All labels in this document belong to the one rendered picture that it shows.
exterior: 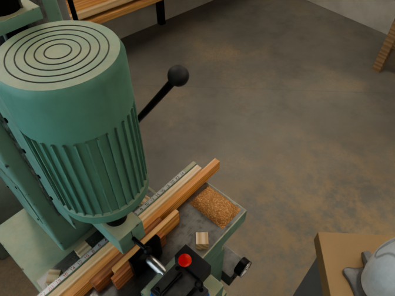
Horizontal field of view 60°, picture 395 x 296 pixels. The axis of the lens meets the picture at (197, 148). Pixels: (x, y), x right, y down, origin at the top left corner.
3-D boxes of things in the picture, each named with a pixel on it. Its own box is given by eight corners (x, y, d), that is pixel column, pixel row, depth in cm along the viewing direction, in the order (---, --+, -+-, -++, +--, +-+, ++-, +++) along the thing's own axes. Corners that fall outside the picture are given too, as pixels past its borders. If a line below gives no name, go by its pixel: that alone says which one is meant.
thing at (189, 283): (182, 328, 73) (181, 320, 69) (147, 292, 78) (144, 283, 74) (221, 282, 79) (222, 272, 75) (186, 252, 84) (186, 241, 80)
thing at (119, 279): (118, 290, 84) (114, 282, 80) (114, 285, 85) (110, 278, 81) (166, 242, 92) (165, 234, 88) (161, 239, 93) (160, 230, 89)
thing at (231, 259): (229, 286, 120) (231, 278, 114) (203, 263, 125) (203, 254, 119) (244, 269, 124) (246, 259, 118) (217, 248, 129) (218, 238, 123)
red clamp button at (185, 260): (185, 270, 76) (184, 268, 75) (175, 261, 77) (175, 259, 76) (194, 261, 77) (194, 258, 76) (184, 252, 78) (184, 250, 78)
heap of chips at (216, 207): (222, 229, 95) (223, 224, 93) (189, 203, 100) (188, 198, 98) (241, 209, 99) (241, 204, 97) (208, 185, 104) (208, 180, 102)
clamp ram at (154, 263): (153, 295, 83) (149, 281, 76) (133, 275, 86) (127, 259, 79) (179, 268, 87) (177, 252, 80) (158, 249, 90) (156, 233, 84)
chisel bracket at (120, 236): (124, 258, 80) (118, 241, 74) (88, 222, 87) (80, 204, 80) (147, 236, 84) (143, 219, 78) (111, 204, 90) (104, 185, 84)
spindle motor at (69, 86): (96, 244, 60) (33, 114, 37) (42, 188, 68) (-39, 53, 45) (167, 182, 69) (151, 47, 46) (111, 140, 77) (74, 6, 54)
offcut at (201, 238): (196, 237, 93) (195, 232, 91) (207, 237, 93) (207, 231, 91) (196, 249, 91) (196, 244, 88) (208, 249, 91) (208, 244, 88)
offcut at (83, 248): (85, 263, 99) (81, 258, 96) (77, 255, 100) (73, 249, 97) (96, 254, 100) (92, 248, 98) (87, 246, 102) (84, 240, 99)
